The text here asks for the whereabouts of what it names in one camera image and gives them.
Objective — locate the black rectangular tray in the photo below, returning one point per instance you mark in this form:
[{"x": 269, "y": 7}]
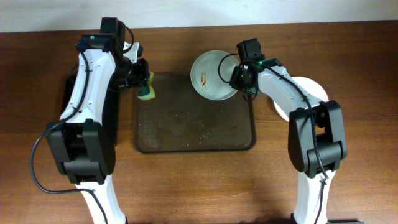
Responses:
[{"x": 110, "y": 113}]

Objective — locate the white plate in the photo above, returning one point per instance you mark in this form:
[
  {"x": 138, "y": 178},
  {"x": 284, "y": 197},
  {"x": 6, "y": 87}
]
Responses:
[{"x": 311, "y": 87}]

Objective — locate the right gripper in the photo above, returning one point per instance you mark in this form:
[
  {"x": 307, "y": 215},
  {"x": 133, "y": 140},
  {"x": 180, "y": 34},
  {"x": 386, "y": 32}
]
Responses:
[{"x": 236, "y": 78}]

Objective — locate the pale blue plate top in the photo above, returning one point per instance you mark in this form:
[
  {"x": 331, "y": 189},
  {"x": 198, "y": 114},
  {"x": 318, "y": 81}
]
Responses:
[{"x": 210, "y": 74}]

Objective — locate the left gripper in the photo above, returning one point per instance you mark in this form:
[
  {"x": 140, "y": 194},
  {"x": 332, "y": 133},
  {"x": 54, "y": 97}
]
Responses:
[{"x": 142, "y": 74}]

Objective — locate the green yellow sponge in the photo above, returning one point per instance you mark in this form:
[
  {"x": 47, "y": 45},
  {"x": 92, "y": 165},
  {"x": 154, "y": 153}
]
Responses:
[{"x": 147, "y": 92}]

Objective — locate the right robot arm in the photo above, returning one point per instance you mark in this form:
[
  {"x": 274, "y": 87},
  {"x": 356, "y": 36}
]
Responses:
[{"x": 316, "y": 138}]

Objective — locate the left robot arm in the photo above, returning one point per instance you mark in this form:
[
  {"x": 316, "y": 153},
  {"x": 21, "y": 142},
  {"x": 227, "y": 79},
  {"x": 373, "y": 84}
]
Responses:
[{"x": 83, "y": 142}]

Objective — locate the brown serving tray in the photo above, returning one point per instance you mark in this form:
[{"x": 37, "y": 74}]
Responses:
[{"x": 179, "y": 119}]

